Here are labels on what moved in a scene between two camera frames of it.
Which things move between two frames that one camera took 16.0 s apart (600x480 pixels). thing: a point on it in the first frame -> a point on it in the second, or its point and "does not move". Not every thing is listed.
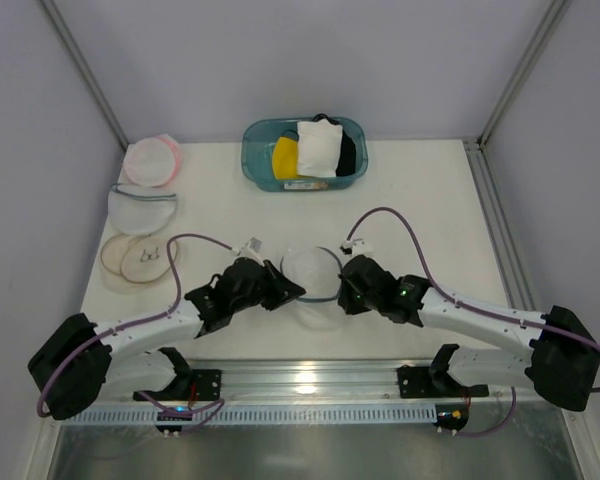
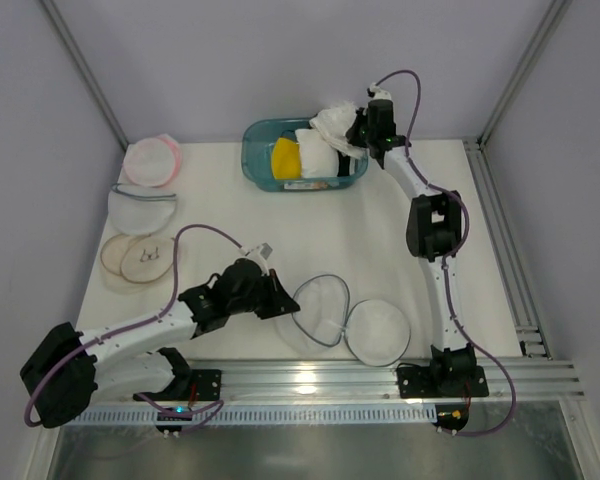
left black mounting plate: (207, 383) does not move
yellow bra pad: (285, 159) does not move
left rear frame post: (52, 8) does not move
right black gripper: (353, 281) -> (359, 132)
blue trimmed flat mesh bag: (140, 210) does not move
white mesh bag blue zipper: (318, 271) -> (376, 332)
